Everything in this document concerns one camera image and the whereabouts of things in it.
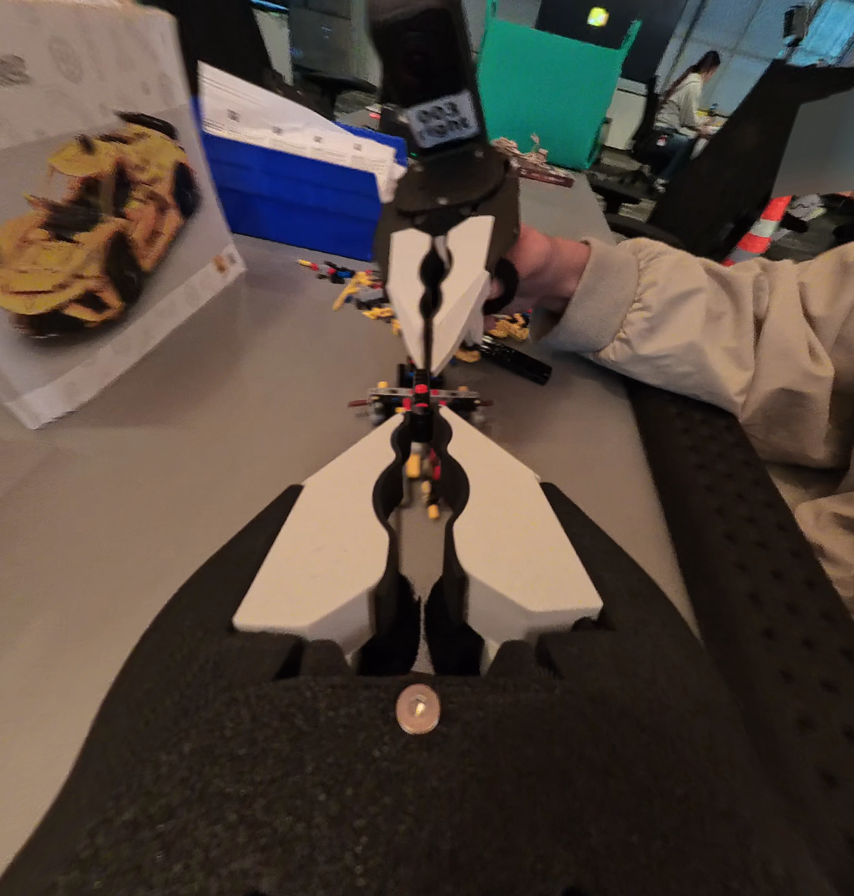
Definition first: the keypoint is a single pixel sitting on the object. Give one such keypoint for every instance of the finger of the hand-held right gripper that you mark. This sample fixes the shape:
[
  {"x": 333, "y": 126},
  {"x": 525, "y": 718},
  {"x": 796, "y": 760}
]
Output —
[
  {"x": 465, "y": 280},
  {"x": 406, "y": 294}
]

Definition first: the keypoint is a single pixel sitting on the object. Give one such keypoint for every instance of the black grey toy brick chassis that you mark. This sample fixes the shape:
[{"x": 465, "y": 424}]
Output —
[{"x": 420, "y": 402}]

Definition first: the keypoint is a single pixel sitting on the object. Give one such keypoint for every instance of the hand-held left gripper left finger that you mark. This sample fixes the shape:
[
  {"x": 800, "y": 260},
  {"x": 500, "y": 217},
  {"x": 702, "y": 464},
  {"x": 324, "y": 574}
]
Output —
[{"x": 315, "y": 560}]

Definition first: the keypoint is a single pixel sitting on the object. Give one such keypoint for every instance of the small brown box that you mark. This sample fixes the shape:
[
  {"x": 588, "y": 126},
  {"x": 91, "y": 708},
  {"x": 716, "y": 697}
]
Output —
[{"x": 539, "y": 164}]

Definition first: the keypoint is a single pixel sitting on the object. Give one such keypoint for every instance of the white paper parts bags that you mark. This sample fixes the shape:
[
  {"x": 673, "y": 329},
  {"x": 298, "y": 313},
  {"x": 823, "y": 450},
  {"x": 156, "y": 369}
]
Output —
[{"x": 287, "y": 119}]

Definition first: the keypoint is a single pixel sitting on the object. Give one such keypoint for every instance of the person's right hand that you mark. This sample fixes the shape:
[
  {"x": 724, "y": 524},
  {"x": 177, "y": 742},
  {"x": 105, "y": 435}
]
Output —
[{"x": 546, "y": 269}]

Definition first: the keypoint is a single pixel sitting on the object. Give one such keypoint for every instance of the black toy brick beam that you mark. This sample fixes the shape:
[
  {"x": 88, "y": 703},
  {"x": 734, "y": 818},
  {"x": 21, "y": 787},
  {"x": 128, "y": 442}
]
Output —
[{"x": 518, "y": 360}]

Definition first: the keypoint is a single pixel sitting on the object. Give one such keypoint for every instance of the orange traffic cone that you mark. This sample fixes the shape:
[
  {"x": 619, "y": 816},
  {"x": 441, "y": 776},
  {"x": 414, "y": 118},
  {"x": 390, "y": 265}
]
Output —
[{"x": 759, "y": 231}]

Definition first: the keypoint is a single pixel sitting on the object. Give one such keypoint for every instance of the yellow car instruction booklet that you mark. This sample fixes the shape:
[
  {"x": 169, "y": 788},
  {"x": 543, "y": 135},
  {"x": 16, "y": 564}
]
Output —
[{"x": 84, "y": 210}]

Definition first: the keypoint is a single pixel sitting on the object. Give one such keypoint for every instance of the pile of toy brick pieces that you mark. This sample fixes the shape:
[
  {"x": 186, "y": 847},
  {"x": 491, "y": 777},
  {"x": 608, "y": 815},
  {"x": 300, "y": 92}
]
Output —
[{"x": 360, "y": 287}]

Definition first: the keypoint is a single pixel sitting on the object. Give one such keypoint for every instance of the black monitor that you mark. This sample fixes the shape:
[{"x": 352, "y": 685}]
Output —
[{"x": 608, "y": 28}]

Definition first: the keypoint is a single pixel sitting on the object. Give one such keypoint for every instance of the blue storage bin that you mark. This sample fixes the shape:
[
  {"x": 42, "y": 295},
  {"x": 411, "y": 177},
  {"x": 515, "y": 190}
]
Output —
[{"x": 294, "y": 196}]

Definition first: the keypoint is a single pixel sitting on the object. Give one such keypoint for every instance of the grey desk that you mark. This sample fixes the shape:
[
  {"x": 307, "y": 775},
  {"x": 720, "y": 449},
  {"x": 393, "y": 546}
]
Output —
[{"x": 189, "y": 490}]

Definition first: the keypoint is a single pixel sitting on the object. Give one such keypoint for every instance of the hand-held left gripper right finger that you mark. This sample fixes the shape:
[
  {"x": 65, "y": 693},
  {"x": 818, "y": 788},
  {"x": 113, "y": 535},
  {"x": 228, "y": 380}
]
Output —
[{"x": 525, "y": 560}]

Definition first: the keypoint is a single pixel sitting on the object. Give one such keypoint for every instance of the dark perforated panel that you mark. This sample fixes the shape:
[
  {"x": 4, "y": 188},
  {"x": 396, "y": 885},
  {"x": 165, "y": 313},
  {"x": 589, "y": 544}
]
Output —
[{"x": 762, "y": 595}]

